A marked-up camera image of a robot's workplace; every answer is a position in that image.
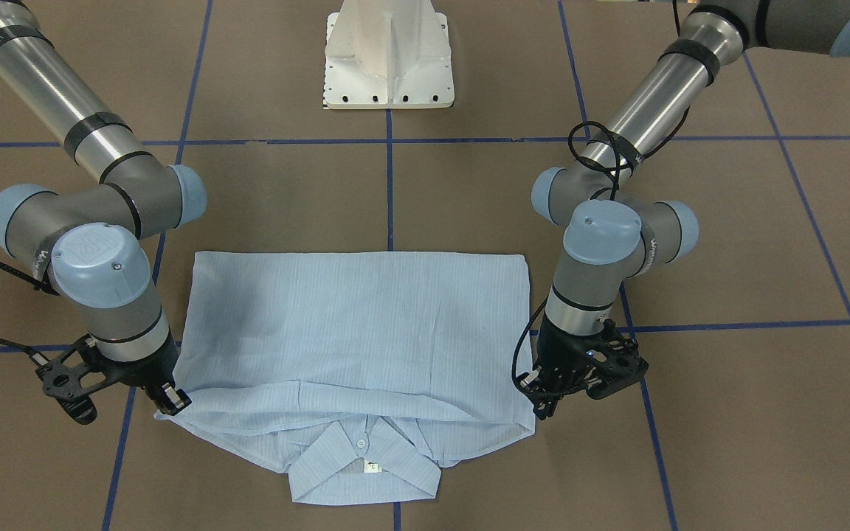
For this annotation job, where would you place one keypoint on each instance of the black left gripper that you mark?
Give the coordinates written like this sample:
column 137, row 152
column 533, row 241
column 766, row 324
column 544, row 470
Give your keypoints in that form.
column 559, row 352

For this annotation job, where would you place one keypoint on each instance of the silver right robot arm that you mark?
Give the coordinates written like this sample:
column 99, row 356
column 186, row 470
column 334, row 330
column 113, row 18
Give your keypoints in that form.
column 86, row 247

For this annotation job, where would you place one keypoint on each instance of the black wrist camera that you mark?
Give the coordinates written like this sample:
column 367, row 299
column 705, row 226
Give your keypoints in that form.
column 616, row 364
column 71, row 378

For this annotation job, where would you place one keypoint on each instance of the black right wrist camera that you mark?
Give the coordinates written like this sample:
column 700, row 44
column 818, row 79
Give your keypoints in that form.
column 71, row 378

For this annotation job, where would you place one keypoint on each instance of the light blue button-up shirt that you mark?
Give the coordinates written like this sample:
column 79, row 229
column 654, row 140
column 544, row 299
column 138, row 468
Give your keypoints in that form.
column 360, row 376

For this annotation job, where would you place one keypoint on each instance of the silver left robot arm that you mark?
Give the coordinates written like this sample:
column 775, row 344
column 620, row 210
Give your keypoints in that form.
column 753, row 328

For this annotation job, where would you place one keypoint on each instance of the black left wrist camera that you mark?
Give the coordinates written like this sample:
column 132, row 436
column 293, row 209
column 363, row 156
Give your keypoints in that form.
column 616, row 364

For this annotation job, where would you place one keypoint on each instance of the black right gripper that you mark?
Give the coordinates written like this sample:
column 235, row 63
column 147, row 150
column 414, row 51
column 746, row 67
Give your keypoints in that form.
column 146, row 368

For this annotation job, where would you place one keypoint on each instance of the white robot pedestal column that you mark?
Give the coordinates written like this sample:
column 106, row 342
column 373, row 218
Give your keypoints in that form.
column 388, row 55

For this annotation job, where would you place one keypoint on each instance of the brown paper table cover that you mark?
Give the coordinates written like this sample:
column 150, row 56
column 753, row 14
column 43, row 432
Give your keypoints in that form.
column 233, row 89

